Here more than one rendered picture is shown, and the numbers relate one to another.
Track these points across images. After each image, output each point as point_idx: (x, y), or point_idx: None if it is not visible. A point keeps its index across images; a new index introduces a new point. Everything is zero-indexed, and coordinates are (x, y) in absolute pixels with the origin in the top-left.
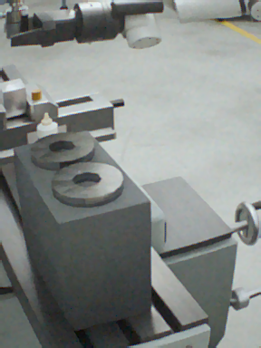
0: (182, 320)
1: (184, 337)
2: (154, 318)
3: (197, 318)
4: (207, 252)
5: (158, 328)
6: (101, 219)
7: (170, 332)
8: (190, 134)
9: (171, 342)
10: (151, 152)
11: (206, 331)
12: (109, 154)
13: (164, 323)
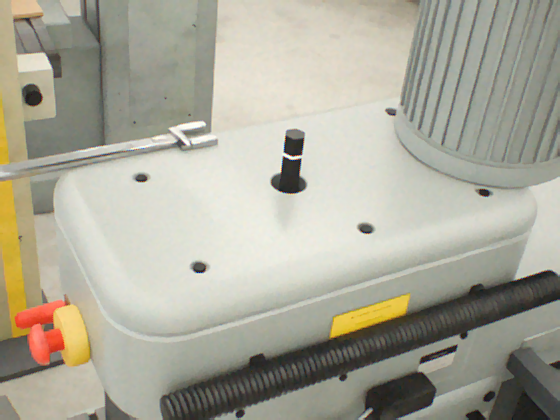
0: (85, 416)
1: (86, 409)
2: (104, 419)
3: (75, 417)
4: None
5: (103, 410)
6: None
7: (94, 411)
8: None
9: (95, 406)
10: None
11: (70, 414)
12: (127, 414)
13: (98, 415)
